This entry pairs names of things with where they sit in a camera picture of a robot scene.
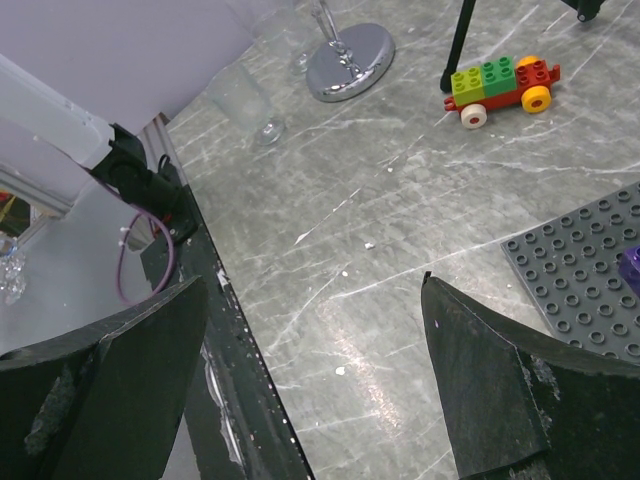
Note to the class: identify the grey lego baseplate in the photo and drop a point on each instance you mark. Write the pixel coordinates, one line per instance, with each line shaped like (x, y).
(570, 268)

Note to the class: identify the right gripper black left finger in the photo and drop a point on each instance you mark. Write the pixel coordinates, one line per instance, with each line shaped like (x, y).
(103, 401)

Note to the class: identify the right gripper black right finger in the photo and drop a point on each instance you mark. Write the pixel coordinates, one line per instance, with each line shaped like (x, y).
(519, 404)

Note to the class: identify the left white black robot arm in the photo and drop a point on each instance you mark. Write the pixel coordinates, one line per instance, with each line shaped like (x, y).
(108, 152)

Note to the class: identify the colourful lego toy car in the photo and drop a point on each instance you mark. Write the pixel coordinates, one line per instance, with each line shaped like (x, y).
(498, 84)

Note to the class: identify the purple lego brick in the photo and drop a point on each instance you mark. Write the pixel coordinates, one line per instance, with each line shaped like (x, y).
(629, 268)

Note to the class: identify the black perforated music stand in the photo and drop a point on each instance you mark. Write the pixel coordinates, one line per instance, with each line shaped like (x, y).
(585, 11)

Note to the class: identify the chrome wine glass rack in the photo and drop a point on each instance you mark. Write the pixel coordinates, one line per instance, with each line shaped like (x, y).
(350, 61)

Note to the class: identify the clear glass beside rack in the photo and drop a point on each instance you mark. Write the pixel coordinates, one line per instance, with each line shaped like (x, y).
(279, 30)

